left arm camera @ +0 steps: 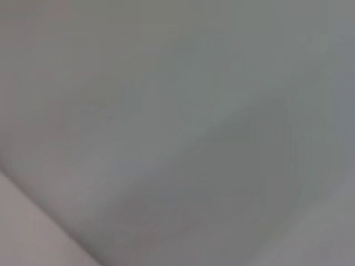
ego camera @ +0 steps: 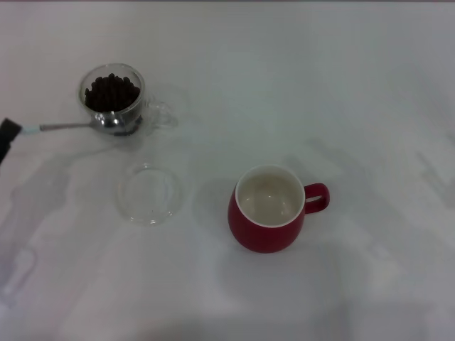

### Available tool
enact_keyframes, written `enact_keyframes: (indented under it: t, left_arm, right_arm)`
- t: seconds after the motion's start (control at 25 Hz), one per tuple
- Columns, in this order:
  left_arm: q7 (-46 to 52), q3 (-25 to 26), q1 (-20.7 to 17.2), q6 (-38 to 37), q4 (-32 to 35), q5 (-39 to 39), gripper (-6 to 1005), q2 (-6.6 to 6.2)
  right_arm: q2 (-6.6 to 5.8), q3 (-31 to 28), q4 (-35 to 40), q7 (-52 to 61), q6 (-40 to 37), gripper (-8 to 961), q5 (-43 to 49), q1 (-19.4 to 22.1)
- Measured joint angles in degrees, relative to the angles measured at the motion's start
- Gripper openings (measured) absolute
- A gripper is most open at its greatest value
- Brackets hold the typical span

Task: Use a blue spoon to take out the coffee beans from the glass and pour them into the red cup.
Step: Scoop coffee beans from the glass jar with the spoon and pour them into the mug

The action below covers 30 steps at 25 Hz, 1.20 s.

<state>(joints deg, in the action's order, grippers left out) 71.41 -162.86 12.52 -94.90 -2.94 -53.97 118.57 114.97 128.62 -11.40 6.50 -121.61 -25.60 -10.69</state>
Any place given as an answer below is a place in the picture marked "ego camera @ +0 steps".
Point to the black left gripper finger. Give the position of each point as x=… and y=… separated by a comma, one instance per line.
x=9, y=133

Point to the coffee beans pile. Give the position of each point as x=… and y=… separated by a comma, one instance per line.
x=110, y=94

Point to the clear glass saucer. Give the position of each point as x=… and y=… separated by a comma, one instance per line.
x=149, y=216

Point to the red ceramic mug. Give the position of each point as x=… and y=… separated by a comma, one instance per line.
x=263, y=234

